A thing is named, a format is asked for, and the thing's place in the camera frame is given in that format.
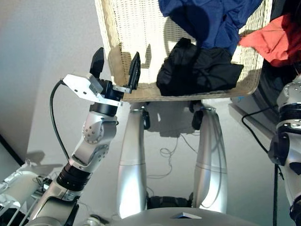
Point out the black garment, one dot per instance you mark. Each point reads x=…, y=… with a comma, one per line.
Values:
x=200, y=73

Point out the navy blue garment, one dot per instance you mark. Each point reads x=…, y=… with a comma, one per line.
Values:
x=211, y=21

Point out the orange garment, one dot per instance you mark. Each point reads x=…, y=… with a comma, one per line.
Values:
x=275, y=40

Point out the pale woven laundry basket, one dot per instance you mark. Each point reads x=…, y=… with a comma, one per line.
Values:
x=131, y=28

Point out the silver robot leg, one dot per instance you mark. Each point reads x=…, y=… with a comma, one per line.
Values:
x=131, y=176
x=209, y=176

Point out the black robot waist joint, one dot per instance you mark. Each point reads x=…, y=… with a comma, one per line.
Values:
x=169, y=201

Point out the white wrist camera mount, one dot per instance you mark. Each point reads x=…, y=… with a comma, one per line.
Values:
x=77, y=86

